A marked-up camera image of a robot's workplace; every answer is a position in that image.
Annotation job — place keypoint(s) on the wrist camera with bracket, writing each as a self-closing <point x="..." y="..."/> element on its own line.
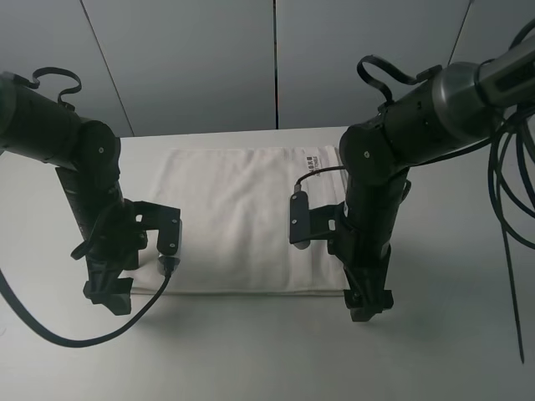
<point x="307" y="225"/>
<point x="166" y="221"/>

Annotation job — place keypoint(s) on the white towel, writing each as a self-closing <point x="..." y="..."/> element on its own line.
<point x="234" y="208"/>

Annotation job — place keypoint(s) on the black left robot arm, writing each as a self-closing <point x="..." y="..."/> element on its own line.
<point x="85" y="154"/>

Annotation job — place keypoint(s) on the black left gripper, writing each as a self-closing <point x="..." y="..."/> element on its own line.
<point x="111" y="240"/>

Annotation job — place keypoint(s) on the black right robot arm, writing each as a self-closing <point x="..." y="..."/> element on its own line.
<point x="440" y="114"/>

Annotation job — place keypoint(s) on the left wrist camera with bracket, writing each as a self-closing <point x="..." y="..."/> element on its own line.
<point x="166" y="221"/>

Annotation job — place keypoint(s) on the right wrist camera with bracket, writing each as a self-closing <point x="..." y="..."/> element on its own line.
<point x="307" y="225"/>

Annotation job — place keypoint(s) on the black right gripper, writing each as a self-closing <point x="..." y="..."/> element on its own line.
<point x="365" y="263"/>

